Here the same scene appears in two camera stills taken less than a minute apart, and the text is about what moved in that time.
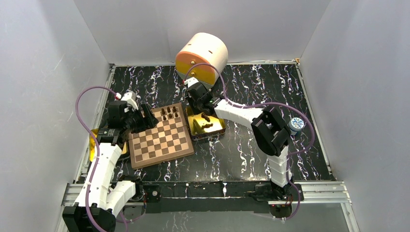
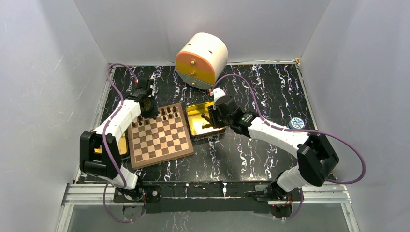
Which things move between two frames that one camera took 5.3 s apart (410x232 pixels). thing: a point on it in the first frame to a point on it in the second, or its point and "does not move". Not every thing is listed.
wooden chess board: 169,140 does not move
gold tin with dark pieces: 202,125 does not move
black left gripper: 149,122 to 153,114
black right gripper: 194,110 to 213,113
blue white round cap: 295,124 does not move
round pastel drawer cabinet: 203,48 does not move
